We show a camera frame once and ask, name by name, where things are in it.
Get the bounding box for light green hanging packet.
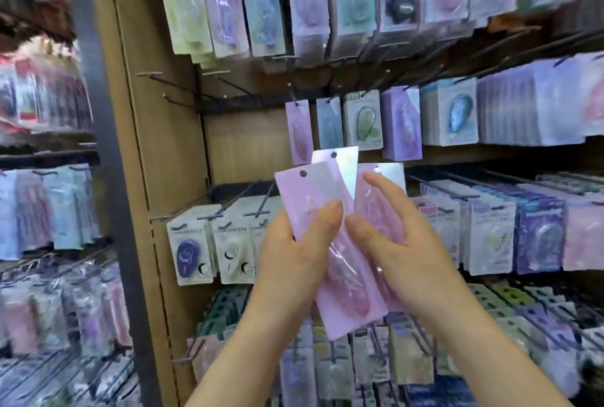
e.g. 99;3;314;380
155;0;214;63

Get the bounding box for white packet with black pieces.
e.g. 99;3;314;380
210;201;258;285
249;195;285;275

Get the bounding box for pale pink card packet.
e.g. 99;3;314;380
188;335;226;383

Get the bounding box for rows of mixed pastel packets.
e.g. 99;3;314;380
466;280;604;400

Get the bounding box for black hook rail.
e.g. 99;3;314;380
197;88;333;115

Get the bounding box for large pink plastic packet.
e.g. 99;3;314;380
274;161;389;342

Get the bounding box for stack of pale pink packets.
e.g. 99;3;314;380
562;199;604;272

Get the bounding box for stack of dark purple packets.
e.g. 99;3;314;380
513;192;567;275

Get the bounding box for grey metal upright post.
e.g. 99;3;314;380
63;0;164;407

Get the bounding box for pink packet with white top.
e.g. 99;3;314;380
353;162;407;313

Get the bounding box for person's left hand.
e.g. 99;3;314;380
249;199;344;325

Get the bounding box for stack of pink item packets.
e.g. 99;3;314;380
577;52;604;137

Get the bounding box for grey green card packet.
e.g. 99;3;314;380
313;325;355;401

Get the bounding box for person's right hand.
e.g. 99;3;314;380
344;173;469;325

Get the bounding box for row of clear pink packets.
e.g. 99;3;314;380
0;261;134;359

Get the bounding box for long row of lilac packets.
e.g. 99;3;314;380
476;59;586;147

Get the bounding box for stack of white packets pink label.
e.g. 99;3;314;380
411;180;461;269

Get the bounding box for lavender card packet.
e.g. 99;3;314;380
279;322;318;407

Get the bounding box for stack of dark green packets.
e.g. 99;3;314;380
197;285;252;340

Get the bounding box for person's right forearm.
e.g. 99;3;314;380
424;291;574;407

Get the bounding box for empty metal peg hook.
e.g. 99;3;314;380
136;71;201;98
202;70;255;97

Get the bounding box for person's left forearm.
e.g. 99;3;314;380
185;298;313;407

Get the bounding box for white card packet green item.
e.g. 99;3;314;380
343;90;384;152

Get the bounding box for light blue hanging packet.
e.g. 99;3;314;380
239;0;287;58

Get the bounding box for stack of teal packets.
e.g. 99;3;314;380
329;0;377;59

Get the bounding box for row of red pink packets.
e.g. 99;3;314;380
0;36;94;134

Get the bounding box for stack of purple card packets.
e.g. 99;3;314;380
380;86;423;162

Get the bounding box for white packet with purple earpiece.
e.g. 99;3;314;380
165;205;221;286

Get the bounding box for small purple card packet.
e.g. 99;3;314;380
285;100;315;166

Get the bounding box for wooden shelf side panel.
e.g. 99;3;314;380
84;0;211;407

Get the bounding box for silvery white plastic packet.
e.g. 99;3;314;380
311;146;360;202

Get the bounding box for stack of purple clear packets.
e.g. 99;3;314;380
286;0;330;65

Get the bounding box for stack of white packets blue item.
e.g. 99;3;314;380
420;76;479;147

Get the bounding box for olive green card packet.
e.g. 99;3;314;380
388;321;435;387

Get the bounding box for small blue card packet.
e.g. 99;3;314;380
316;97;344;150

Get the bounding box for row of pastel blue packets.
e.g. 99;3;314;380
0;164;101;262

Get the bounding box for lilac hanging packet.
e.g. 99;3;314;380
198;0;250;59

